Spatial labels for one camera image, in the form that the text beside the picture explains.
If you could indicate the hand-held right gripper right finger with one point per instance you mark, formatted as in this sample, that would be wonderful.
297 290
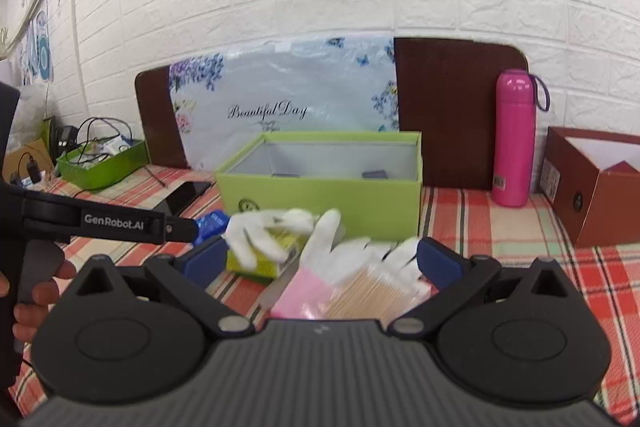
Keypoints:
440 262

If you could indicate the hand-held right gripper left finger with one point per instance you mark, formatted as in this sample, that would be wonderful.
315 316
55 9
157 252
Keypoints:
207 257

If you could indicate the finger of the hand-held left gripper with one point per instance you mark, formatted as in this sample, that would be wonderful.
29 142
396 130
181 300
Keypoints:
180 229

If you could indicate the blue plastic container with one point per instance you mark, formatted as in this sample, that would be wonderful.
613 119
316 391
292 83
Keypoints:
212 224

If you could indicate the white glove pink cuff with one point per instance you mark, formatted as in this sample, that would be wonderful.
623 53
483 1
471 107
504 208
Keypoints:
325 257

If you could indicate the large green cardboard box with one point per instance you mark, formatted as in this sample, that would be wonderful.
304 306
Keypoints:
325 202

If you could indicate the person's left hand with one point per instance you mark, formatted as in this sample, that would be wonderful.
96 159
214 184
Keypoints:
32 307

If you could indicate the black smartphone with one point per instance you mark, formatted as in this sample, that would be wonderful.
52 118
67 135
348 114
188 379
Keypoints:
185 197

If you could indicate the black charger plug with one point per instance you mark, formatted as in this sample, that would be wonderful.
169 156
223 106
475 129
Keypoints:
33 168

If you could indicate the small green printed box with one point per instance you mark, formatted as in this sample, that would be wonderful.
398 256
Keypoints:
270 264

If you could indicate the plaid tablecloth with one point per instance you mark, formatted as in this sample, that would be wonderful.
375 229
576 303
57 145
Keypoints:
500 227

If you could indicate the shallow green tray box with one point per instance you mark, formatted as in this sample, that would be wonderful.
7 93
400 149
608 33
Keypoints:
115 169

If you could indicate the plain cardboard carton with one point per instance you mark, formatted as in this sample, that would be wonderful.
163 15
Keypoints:
25 152

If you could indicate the black power adapter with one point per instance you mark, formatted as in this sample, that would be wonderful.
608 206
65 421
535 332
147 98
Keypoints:
66 137

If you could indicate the pack of cotton swabs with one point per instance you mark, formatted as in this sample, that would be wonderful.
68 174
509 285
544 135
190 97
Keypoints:
365 302

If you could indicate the pink thermos bottle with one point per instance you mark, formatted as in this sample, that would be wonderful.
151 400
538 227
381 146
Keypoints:
512 147

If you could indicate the dark brown wooden board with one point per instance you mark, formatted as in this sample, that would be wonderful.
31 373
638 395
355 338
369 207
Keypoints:
450 107

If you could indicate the brown cardboard box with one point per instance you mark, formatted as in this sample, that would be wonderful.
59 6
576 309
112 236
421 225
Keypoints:
600 212

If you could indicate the floral plastic sheet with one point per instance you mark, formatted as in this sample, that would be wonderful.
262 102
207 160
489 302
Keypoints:
300 82

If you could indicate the blue wall poster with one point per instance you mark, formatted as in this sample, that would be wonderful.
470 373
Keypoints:
39 52

